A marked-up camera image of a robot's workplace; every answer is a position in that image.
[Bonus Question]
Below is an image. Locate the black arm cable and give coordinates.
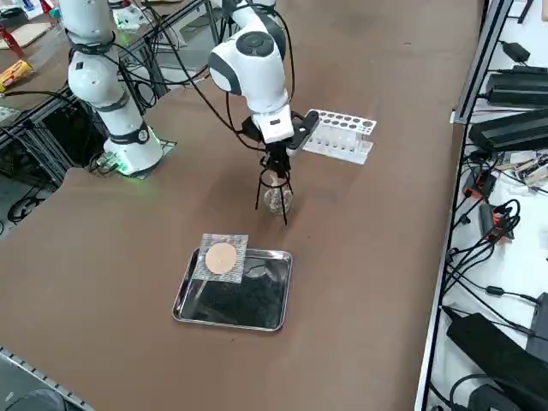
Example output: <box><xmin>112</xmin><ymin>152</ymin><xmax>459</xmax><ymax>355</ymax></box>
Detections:
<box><xmin>140</xmin><ymin>0</ymin><xmax>297</xmax><ymax>151</ymax></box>

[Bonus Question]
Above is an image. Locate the steel tray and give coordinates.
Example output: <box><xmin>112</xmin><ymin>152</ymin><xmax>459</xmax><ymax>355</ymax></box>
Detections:
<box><xmin>171</xmin><ymin>247</ymin><xmax>295</xmax><ymax>334</ymax></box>

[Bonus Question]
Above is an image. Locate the orange and black adapter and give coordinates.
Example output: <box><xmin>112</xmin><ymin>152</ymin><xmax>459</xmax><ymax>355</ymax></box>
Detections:
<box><xmin>478</xmin><ymin>204</ymin><xmax>517</xmax><ymax>241</ymax></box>

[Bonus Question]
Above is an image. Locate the small black power adapter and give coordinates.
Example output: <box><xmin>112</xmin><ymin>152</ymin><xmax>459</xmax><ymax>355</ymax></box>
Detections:
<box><xmin>500</xmin><ymin>41</ymin><xmax>532</xmax><ymax>63</ymax></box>

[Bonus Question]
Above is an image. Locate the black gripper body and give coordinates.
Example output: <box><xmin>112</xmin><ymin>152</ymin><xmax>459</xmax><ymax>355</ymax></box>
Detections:
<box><xmin>259</xmin><ymin>139</ymin><xmax>296</xmax><ymax>169</ymax></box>

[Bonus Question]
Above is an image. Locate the aluminium camera post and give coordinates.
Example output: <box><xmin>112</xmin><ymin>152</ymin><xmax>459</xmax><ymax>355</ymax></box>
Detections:
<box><xmin>450</xmin><ymin>0</ymin><xmax>515</xmax><ymax>126</ymax></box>

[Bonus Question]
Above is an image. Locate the black wire tripod stand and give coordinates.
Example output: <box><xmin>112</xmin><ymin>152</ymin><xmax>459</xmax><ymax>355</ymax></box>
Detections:
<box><xmin>254</xmin><ymin>167</ymin><xmax>297</xmax><ymax>227</ymax></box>

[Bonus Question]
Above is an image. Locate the flat black box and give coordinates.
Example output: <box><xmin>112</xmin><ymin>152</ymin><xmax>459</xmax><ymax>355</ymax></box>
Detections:
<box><xmin>444</xmin><ymin>304</ymin><xmax>548</xmax><ymax>402</ymax></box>

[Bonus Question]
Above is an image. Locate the white test tube rack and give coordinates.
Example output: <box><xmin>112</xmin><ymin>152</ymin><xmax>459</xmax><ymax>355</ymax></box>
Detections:
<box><xmin>301</xmin><ymin>109</ymin><xmax>378</xmax><ymax>166</ymax></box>

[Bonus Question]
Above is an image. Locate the large black power brick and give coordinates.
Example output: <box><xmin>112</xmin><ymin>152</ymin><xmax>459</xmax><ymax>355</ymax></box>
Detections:
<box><xmin>485</xmin><ymin>66</ymin><xmax>548</xmax><ymax>108</ymax></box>
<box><xmin>468</xmin><ymin>109</ymin><xmax>548</xmax><ymax>153</ymax></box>

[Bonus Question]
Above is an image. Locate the wire gauze with ceramic disc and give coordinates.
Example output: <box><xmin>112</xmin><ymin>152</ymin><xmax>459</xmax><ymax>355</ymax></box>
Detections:
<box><xmin>191</xmin><ymin>232</ymin><xmax>251</xmax><ymax>286</ymax></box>

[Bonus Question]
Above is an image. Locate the yellow and red packet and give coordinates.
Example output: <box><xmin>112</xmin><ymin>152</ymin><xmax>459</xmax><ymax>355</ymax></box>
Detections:
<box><xmin>0</xmin><ymin>58</ymin><xmax>34</xmax><ymax>92</ymax></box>

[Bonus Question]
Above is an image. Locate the orange and black plug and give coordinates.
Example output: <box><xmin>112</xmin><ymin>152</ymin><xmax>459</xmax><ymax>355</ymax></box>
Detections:
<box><xmin>464</xmin><ymin>168</ymin><xmax>497</xmax><ymax>199</ymax></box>

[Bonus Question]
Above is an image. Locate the grey ribbed rail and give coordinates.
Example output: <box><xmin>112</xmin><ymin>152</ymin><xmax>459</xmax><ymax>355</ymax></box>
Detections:
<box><xmin>0</xmin><ymin>344</ymin><xmax>96</xmax><ymax>411</ymax></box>

